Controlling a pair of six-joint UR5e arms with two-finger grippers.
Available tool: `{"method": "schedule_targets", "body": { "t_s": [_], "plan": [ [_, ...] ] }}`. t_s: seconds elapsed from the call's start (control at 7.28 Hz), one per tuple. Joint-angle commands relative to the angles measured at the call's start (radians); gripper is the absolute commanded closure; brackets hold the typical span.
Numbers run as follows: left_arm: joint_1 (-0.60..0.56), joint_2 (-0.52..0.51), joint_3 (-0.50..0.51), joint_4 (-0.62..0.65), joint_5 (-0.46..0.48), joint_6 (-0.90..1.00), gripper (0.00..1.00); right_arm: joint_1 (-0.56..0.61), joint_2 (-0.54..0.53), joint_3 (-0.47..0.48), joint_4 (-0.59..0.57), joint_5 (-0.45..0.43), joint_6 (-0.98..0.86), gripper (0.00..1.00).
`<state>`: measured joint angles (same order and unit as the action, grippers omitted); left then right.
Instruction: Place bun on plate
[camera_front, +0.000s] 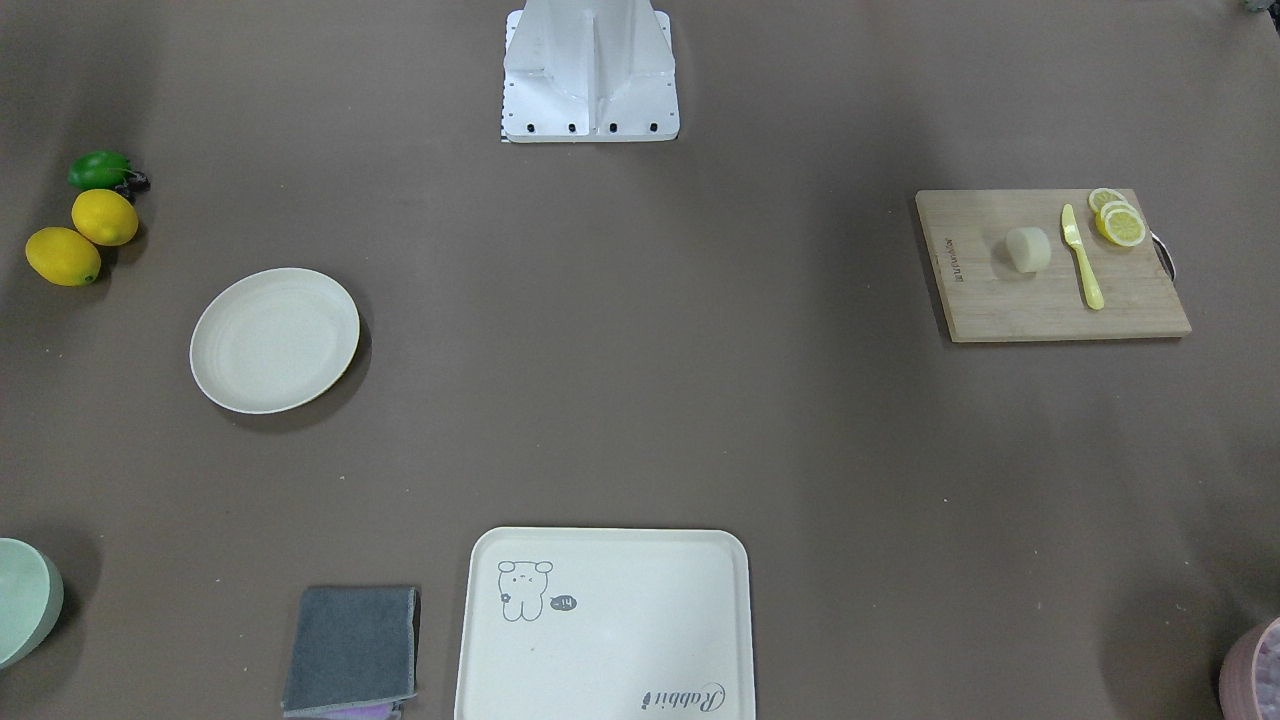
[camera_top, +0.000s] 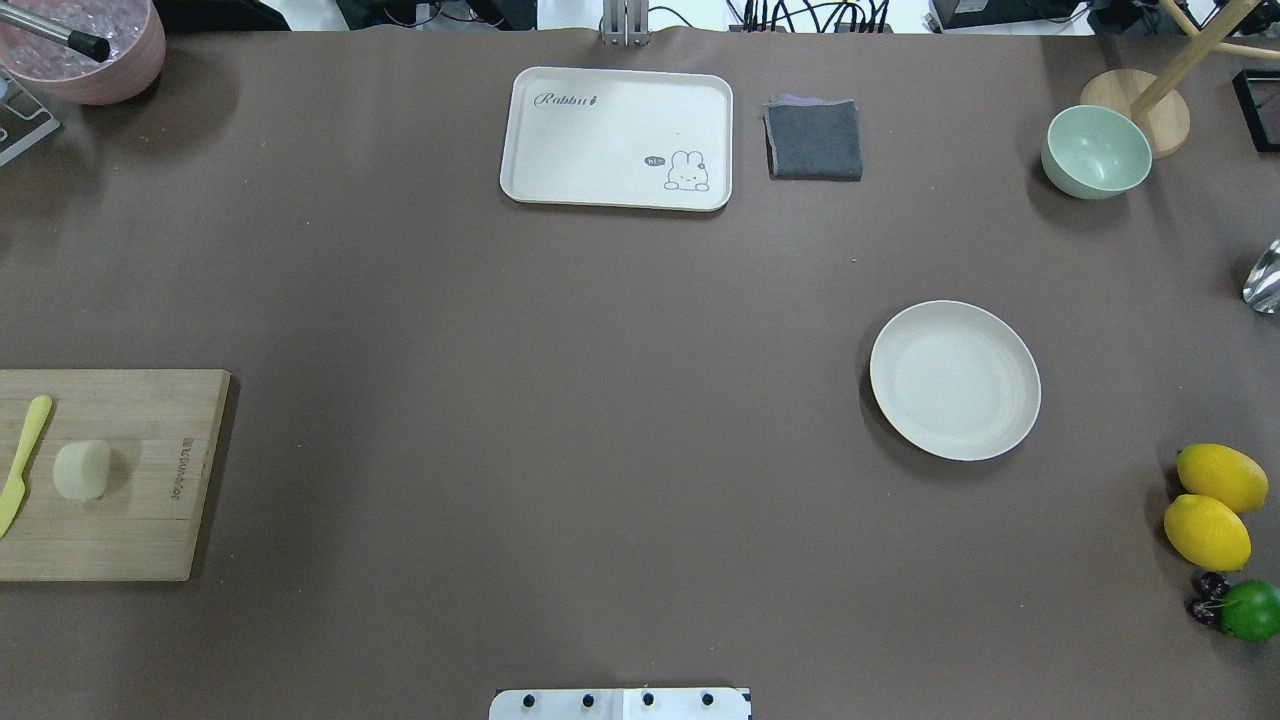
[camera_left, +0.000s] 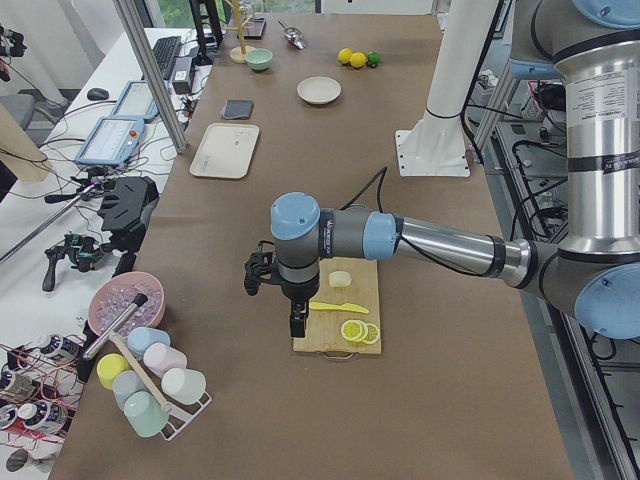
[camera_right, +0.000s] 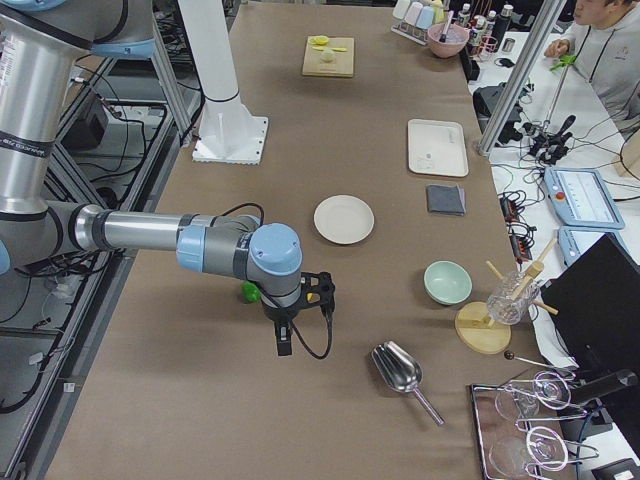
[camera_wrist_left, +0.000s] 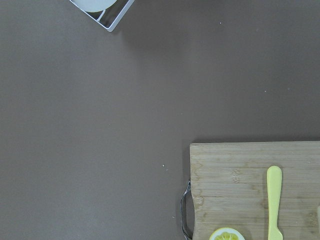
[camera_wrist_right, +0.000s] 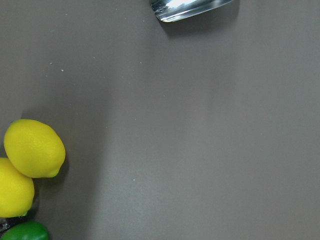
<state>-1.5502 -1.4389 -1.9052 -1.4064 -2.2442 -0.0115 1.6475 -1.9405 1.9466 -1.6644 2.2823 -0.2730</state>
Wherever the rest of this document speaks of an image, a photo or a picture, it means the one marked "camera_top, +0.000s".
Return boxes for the folded grey cloth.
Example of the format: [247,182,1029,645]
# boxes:
[762,94,864,182]

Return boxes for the wooden cup stand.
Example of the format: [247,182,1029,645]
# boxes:
[1079,1,1277,159]

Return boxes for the steel rod black tip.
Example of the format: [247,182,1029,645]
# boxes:
[1,1,111,63]

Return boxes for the steel scoop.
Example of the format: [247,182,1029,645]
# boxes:
[1242,238,1280,315]

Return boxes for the mint green bowl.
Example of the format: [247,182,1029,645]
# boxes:
[1039,105,1155,200]

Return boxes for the bamboo cutting board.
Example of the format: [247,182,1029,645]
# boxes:
[1,369,232,582]

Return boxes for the aluminium post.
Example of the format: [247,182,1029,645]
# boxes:
[599,0,652,47]

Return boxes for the pale steamed bun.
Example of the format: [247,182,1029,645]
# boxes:
[52,439,111,501]

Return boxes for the green lime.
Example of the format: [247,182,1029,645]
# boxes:
[1220,579,1279,642]

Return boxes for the dark cherries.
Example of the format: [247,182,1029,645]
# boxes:
[1184,571,1231,628]

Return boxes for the pink ice bowl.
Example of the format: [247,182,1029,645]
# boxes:
[1,1,166,106]

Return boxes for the yellow lemon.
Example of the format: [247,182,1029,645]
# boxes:
[1175,443,1268,514]
[1164,495,1252,571]

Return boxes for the upper yellow lemon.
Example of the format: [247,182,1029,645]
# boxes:
[1175,443,1268,514]

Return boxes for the cream round plate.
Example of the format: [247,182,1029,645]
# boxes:
[869,300,1043,462]

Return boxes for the cream rabbit tray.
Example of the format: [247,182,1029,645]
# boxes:
[499,67,733,211]

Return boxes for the yellow plastic knife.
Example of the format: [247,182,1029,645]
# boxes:
[1,395,54,538]

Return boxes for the white cup rack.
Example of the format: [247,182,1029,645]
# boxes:
[0,70,61,167]

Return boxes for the lower yellow lemon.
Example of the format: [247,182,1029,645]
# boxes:
[1164,495,1252,571]

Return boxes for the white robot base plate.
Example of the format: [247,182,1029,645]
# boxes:
[488,685,753,719]

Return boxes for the black framed tray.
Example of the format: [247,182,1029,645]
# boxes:
[1231,69,1279,152]

